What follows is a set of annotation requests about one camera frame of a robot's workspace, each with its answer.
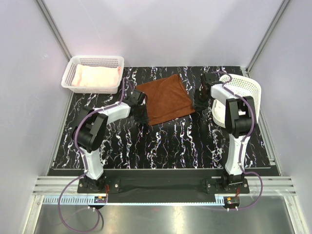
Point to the left connector board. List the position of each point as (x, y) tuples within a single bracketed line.
[(100, 199)]

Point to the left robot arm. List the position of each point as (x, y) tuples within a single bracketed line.
[(89, 131)]

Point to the right connector board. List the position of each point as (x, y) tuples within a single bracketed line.
[(232, 200)]

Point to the pink towel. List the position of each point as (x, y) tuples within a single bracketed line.
[(88, 76)]

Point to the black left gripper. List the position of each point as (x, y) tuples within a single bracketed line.
[(144, 120)]

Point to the white oval laundry basket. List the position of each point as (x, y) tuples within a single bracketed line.
[(239, 85)]

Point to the connector board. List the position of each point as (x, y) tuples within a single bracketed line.
[(232, 200), (100, 199)]

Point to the aluminium frame rail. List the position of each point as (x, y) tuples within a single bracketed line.
[(272, 185)]

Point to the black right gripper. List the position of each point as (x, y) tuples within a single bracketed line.
[(201, 107)]

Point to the white rectangular mesh basket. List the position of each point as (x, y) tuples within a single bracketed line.
[(94, 61)]

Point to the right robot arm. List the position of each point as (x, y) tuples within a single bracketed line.
[(241, 97)]

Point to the brown towel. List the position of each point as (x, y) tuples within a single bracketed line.
[(167, 99)]

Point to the white towel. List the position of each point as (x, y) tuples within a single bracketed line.
[(219, 109)]

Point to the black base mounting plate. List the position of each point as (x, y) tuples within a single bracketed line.
[(211, 181)]

